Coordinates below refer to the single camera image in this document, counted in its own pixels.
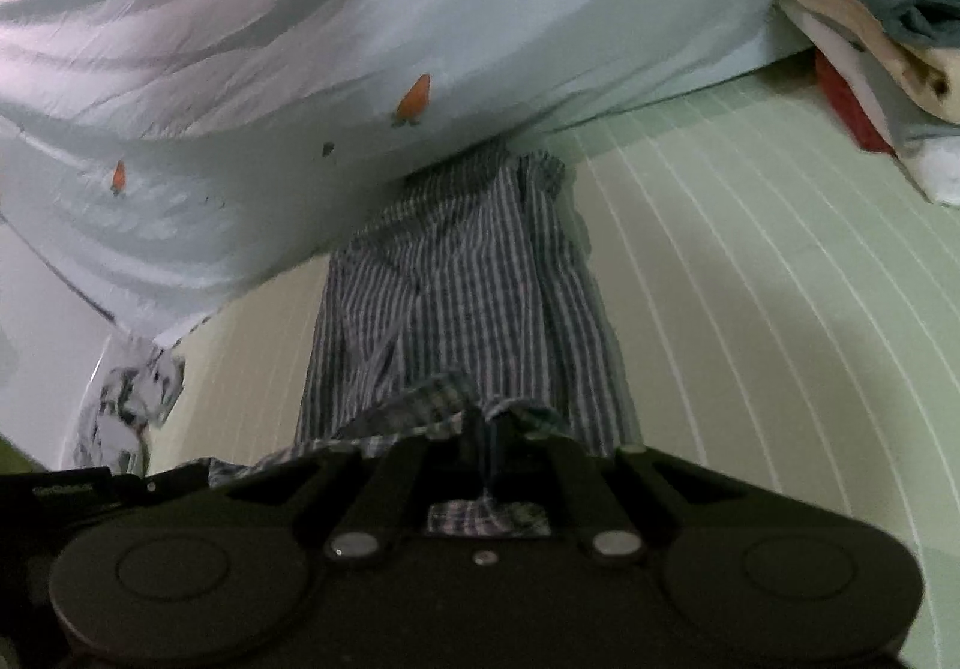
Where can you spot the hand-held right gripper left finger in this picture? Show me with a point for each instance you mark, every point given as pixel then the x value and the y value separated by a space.
pixel 450 466

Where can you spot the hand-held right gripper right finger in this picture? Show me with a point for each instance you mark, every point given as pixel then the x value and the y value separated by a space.
pixel 532 466

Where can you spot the blue checked shirt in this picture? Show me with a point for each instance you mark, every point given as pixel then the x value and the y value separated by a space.
pixel 465 301

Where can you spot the olive green curtain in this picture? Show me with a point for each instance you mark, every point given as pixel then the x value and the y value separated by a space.
pixel 15 455

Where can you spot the black and white printed cloth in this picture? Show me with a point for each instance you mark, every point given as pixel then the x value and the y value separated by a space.
pixel 127 399

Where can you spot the grid-patterned bed sheet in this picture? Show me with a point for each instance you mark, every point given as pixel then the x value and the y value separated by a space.
pixel 750 339

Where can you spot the light blue carrot-print quilt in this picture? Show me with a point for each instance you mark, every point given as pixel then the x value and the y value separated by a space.
pixel 300 39

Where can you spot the beige folded cloth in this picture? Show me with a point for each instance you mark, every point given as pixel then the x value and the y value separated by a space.
pixel 885 46

